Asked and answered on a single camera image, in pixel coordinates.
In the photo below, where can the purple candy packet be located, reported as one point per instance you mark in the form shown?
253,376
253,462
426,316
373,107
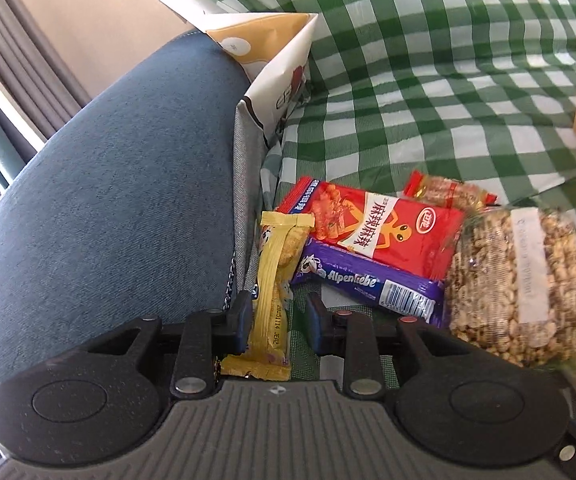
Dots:
357,280

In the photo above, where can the grey curtain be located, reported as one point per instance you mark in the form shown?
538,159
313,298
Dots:
18,25

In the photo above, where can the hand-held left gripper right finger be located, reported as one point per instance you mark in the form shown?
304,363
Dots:
318,330

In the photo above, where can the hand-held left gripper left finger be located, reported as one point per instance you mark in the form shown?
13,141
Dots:
242,320

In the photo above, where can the white and yellow paper bag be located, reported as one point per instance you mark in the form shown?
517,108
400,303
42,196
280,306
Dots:
278,75

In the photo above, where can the yellow snack bar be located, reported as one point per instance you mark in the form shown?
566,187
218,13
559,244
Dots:
273,280

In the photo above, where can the green checked cloth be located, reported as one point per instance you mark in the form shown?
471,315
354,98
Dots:
417,85

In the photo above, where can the red snack packet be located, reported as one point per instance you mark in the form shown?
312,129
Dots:
367,225

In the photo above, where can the red-ended clear peanut packet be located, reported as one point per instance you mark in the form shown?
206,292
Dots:
442,190

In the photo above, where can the clear bag of peanuts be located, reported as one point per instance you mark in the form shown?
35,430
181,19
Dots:
507,285

